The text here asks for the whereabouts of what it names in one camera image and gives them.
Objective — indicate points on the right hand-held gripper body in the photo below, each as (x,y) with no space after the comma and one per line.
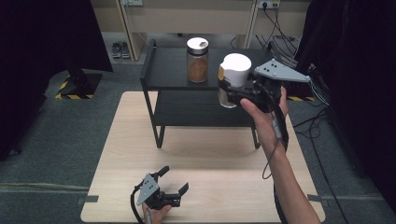
(274,73)

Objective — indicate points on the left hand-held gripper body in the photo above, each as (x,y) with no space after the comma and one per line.
(148,188)

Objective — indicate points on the white lid glass jar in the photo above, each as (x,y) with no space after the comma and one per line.
(236,70)

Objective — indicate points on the silver lid glass jar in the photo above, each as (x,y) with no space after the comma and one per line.
(197,62)

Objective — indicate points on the black two-tier shelf rack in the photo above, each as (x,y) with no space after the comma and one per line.
(174,71)

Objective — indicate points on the person's left hand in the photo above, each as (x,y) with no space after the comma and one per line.
(155,215)

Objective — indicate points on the person's right hand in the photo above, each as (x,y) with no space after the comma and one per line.
(264,124)

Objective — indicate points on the black stand base striped tape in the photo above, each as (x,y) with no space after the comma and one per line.
(81,85)
(300,93)

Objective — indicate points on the grey tape strip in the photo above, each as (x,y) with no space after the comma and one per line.
(317,199)
(88,199)

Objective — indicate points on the white power strip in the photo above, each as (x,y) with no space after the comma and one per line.
(269,3)

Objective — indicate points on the beige desk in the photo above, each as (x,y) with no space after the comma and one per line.
(193,18)

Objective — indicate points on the dark curtain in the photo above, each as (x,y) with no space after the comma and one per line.
(37,62)
(358,77)

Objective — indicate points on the grey shoe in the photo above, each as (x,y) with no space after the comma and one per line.
(125,49)
(116,49)

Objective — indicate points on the white wall socket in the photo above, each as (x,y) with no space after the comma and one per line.
(132,2)

